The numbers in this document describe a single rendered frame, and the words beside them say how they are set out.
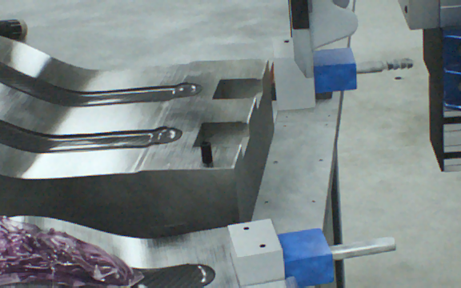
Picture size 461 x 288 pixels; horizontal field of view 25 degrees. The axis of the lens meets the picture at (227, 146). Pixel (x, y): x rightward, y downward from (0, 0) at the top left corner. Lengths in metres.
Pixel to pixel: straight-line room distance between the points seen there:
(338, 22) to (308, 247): 0.22
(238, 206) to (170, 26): 0.66
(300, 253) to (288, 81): 0.21
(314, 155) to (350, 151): 1.78
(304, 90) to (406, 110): 2.17
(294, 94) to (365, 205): 1.67
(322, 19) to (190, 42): 0.56
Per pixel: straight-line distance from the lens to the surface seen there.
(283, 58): 0.95
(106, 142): 1.01
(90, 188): 0.95
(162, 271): 0.85
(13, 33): 1.58
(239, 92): 1.10
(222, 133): 1.00
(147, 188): 0.94
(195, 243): 0.87
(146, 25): 1.57
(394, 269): 2.38
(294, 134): 1.17
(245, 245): 0.81
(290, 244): 0.83
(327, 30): 0.93
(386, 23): 3.83
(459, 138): 1.22
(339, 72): 0.97
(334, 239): 1.90
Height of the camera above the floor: 1.31
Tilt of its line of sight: 26 degrees down
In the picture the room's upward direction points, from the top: 6 degrees counter-clockwise
